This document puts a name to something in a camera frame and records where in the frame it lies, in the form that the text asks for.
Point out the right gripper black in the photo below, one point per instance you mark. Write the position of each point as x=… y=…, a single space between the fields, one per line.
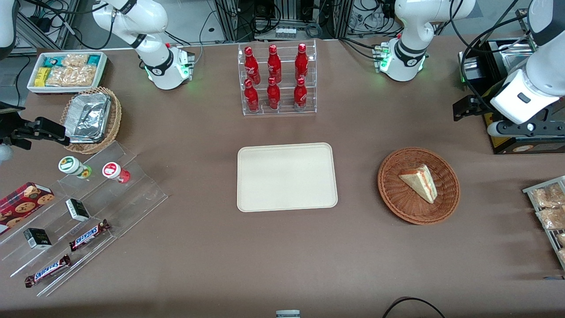
x=9 y=131

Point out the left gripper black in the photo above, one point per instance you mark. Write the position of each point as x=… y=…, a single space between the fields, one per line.
x=482 y=104

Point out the triangular sandwich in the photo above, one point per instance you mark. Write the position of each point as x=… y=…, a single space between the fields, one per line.
x=419 y=181

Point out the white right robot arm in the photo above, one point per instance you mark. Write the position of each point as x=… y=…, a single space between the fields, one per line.
x=163 y=66

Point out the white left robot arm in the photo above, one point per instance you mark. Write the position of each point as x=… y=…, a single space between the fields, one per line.
x=410 y=57

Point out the light wicker basket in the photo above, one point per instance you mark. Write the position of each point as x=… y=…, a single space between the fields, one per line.
x=114 y=123

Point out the brown wicker basket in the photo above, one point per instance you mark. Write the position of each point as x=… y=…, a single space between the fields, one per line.
x=397 y=201

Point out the beige plastic tray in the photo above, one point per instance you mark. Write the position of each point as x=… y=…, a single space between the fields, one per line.
x=287 y=176

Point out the green lid cup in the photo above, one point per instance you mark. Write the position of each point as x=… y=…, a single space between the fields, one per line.
x=70 y=165

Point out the white snack bin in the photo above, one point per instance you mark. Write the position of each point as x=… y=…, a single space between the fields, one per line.
x=33 y=88

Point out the aluminium foil container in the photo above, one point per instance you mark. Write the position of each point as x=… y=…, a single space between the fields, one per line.
x=88 y=117

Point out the yellow snack packet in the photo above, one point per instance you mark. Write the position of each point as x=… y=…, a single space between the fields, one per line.
x=42 y=77

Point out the red tartan cookie box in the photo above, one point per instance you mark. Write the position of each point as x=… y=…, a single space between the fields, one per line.
x=22 y=204

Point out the large clear cracker bag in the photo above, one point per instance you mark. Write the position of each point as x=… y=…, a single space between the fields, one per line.
x=73 y=76

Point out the teal snack packet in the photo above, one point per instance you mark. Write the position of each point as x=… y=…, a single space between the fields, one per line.
x=52 y=62
x=93 y=59

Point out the black food warmer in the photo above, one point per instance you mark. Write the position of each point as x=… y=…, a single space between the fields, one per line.
x=529 y=148

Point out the red lid cup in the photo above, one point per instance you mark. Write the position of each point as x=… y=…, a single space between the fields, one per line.
x=112 y=170

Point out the small black box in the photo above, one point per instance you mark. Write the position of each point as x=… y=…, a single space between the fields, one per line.
x=77 y=210
x=37 y=238

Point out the small clear cracker bag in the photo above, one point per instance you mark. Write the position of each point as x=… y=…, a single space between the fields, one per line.
x=75 y=60

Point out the snickers bar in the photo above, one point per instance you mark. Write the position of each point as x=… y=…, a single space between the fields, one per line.
x=47 y=270
x=88 y=235

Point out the clear acrylic stepped display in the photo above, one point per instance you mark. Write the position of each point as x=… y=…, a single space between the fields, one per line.
x=141 y=194

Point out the clear pastry bag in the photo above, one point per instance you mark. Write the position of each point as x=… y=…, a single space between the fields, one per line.
x=562 y=255
x=551 y=218
x=547 y=196
x=560 y=239

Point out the red cola bottle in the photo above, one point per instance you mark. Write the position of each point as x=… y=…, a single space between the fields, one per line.
x=273 y=95
x=252 y=66
x=301 y=62
x=274 y=64
x=300 y=95
x=252 y=98

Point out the clear acrylic bottle rack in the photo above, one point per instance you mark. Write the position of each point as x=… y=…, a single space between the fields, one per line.
x=286 y=90

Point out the white power strip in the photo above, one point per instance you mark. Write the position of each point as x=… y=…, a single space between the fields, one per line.
x=285 y=32

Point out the right wrist black bracket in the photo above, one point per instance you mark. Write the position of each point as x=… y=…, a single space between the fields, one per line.
x=11 y=108

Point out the aluminium frame post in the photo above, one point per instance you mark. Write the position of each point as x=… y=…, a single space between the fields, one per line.
x=343 y=20
x=227 y=22

